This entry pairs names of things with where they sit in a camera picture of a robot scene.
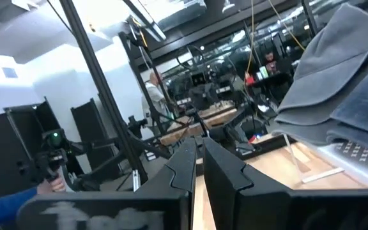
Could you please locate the black teleoperation handle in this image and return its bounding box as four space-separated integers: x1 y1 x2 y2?
20 127 86 192

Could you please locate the black background desk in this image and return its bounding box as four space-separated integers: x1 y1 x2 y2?
244 72 295 103

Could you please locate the yellow hanging cord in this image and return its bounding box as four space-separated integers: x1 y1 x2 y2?
246 0 256 73
268 0 306 52

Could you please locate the white perforated metal shelf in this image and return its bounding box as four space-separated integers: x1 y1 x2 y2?
281 132 368 189

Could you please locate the person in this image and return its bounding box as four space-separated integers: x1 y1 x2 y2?
263 50 279 76
141 72 172 137

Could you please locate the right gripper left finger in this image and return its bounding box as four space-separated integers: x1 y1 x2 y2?
15 137 198 230

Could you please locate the person's hand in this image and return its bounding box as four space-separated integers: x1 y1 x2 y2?
36 177 66 195

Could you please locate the black metal rig frame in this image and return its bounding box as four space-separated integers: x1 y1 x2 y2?
59 0 210 192

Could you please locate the wooden background table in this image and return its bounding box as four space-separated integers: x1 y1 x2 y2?
160 107 239 146

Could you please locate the silver aluminium bracket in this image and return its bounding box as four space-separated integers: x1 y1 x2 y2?
132 169 141 192

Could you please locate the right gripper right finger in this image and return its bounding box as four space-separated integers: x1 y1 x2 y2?
203 137 368 230

